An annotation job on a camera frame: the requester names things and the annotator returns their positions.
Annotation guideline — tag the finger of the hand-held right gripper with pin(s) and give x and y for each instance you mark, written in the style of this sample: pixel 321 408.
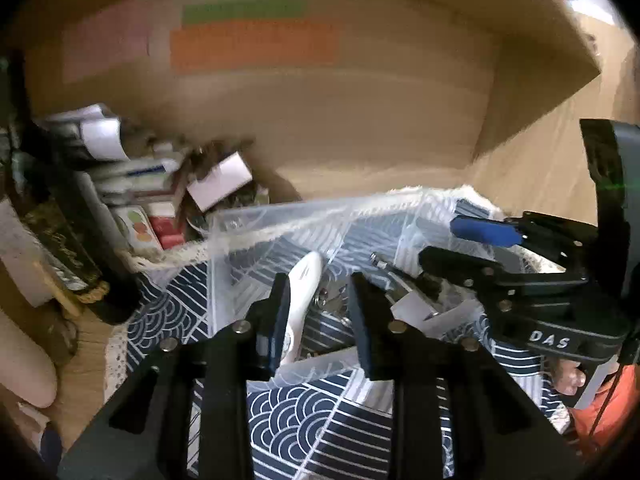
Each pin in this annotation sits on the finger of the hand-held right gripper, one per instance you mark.
pixel 480 230
pixel 460 262

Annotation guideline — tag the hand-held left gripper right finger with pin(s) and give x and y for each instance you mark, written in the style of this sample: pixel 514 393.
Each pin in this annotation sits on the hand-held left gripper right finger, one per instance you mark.
pixel 367 330

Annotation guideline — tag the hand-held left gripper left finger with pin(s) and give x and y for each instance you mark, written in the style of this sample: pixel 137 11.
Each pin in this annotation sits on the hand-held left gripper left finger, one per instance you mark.
pixel 277 325

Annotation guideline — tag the white handheld device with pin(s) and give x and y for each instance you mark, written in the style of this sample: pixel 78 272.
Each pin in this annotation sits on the white handheld device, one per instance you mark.
pixel 305 280

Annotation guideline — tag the white charger cube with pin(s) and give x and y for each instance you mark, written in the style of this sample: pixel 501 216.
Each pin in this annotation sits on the white charger cube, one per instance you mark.
pixel 417 306

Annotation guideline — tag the metal nippers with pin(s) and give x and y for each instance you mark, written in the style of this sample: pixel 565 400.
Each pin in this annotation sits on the metal nippers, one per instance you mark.
pixel 395 271

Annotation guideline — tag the clear plastic storage box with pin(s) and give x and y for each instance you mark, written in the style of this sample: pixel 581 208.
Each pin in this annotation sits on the clear plastic storage box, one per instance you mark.
pixel 260 260

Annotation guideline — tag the person's right hand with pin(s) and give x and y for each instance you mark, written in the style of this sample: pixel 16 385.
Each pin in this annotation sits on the person's right hand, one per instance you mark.
pixel 566 380

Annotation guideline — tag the small silver metal piece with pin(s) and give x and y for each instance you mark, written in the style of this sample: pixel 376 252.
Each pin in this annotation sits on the small silver metal piece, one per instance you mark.
pixel 327 300

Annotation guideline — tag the blue wave-patterned cloth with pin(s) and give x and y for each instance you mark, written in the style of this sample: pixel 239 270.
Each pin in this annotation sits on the blue wave-patterned cloth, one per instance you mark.
pixel 310 425

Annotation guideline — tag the white paper tag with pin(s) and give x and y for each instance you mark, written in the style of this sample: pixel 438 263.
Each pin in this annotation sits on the white paper tag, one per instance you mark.
pixel 220 180

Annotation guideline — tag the person's orange garment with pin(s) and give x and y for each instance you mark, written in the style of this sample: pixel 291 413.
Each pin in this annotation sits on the person's orange garment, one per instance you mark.
pixel 615 420

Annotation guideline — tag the pile of small boxes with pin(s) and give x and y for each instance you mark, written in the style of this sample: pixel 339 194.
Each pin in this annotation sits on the pile of small boxes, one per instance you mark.
pixel 145 170

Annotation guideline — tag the dark wine bottle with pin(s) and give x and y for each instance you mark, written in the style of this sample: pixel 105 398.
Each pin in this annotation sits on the dark wine bottle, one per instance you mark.
pixel 75 260

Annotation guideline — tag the yellow stick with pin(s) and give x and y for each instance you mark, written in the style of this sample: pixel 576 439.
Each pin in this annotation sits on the yellow stick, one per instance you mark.
pixel 60 292

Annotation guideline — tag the orange sticky note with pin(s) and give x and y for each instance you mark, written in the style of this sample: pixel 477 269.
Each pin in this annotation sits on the orange sticky note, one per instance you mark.
pixel 255 46

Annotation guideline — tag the green sticky note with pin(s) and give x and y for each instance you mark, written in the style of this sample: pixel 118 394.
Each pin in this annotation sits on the green sticky note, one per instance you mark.
pixel 245 10

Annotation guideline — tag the pink sticky note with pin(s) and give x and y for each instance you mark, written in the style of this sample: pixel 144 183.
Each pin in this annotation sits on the pink sticky note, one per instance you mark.
pixel 105 40

